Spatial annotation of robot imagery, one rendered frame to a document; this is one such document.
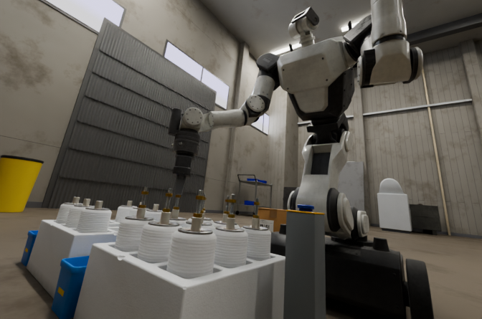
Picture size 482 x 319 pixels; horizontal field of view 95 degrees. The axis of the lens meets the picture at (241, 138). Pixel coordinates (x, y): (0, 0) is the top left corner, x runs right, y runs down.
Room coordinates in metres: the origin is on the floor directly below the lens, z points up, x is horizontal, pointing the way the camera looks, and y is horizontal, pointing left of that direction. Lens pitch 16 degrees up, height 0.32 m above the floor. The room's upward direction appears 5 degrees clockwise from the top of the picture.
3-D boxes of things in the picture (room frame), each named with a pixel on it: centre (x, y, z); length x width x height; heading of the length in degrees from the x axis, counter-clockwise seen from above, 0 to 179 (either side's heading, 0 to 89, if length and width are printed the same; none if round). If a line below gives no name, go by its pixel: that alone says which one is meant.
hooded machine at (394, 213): (5.69, -3.98, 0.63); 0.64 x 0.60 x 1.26; 54
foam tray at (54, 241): (1.03, 0.52, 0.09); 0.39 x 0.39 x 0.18; 52
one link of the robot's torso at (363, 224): (1.13, -0.53, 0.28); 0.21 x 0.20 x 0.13; 143
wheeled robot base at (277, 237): (1.11, -0.51, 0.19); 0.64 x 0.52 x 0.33; 143
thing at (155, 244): (0.60, 0.17, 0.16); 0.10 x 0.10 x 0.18
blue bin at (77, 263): (0.81, 0.35, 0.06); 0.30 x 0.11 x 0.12; 143
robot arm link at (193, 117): (0.75, 0.20, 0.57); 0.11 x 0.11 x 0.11; 22
